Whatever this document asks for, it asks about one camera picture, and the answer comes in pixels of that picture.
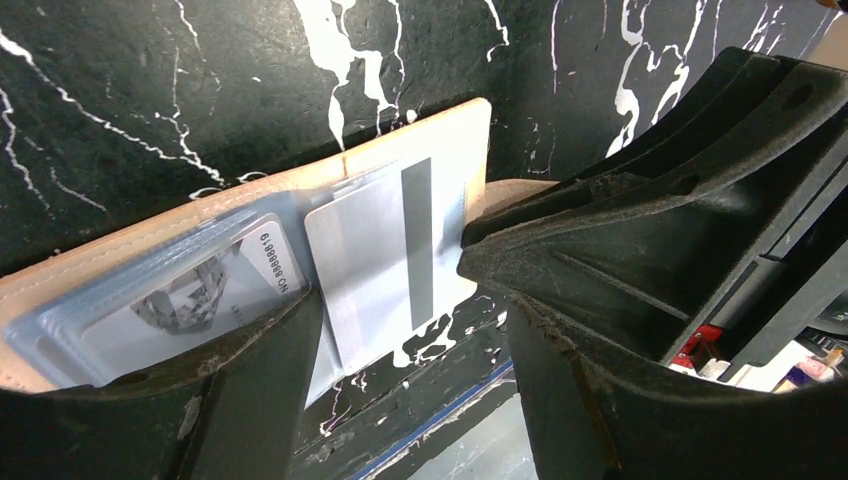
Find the silver magnetic stripe card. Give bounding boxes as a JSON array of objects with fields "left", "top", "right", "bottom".
[{"left": 304, "top": 158, "right": 467, "bottom": 375}]

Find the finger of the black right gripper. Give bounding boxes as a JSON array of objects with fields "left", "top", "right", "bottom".
[{"left": 458, "top": 48, "right": 847, "bottom": 381}]

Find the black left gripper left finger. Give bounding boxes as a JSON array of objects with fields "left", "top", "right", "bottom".
[{"left": 1, "top": 289, "right": 324, "bottom": 479}]

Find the white VIP diamond card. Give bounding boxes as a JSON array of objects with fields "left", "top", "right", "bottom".
[{"left": 79, "top": 215, "right": 304, "bottom": 386}]

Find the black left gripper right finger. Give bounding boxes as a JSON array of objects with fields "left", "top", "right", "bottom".
[{"left": 507, "top": 298, "right": 847, "bottom": 479}]

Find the beige leather card holder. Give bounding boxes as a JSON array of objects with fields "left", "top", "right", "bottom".
[{"left": 1, "top": 98, "right": 541, "bottom": 401}]

